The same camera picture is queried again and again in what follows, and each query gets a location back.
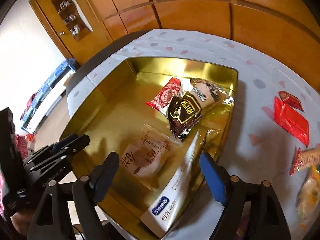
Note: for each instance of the beige pastry packet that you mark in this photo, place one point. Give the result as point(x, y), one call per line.
point(145, 157)

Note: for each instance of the gold metal tin box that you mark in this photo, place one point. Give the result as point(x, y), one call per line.
point(157, 114)

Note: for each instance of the wooden shelf cabinet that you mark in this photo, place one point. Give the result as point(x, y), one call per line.
point(74, 26)

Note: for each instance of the bright red snack packet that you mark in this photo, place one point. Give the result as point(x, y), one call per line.
point(290, 120)

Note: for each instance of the patterned white tablecloth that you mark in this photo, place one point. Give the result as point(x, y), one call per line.
point(256, 148)

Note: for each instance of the blue storage bins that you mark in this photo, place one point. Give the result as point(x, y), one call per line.
point(48, 95)

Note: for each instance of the puffed rice bar packet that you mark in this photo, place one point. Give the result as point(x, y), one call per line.
point(304, 159)

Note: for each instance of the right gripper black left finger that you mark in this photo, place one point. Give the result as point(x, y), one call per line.
point(102, 176)

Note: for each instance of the person left hand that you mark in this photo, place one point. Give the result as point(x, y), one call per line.
point(21, 221)

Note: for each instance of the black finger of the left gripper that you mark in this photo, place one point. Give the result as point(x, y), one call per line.
point(76, 146)
point(64, 142)

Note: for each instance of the small dark red packet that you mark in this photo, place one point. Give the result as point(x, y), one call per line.
point(291, 100)

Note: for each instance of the yellow nut snack bag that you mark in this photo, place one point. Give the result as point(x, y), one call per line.
point(308, 197)

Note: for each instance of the red white wafer packet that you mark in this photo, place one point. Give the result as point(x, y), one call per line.
point(164, 97)

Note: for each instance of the white milk powder sachet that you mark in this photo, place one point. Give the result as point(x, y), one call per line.
point(160, 216)

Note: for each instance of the brown coffee snack packet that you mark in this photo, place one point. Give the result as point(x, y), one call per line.
point(185, 112)

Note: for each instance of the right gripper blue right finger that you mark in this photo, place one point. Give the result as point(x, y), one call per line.
point(217, 178)

